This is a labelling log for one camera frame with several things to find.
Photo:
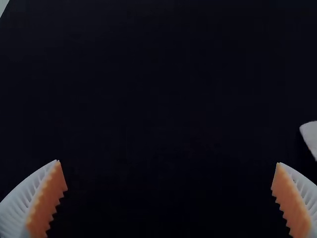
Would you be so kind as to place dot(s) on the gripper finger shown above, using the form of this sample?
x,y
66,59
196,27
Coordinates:
x,y
297,205
29,205

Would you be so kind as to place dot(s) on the pale towel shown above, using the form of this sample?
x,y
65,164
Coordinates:
x,y
310,138

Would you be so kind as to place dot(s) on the black mat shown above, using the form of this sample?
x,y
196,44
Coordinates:
x,y
158,99

